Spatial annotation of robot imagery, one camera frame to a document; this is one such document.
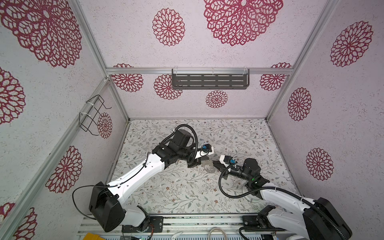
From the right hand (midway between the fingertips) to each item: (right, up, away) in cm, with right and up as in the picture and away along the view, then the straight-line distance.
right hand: (211, 160), depth 75 cm
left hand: (-4, +1, -1) cm, 4 cm away
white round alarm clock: (+13, -12, -15) cm, 24 cm away
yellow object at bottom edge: (-56, -35, -6) cm, 66 cm away
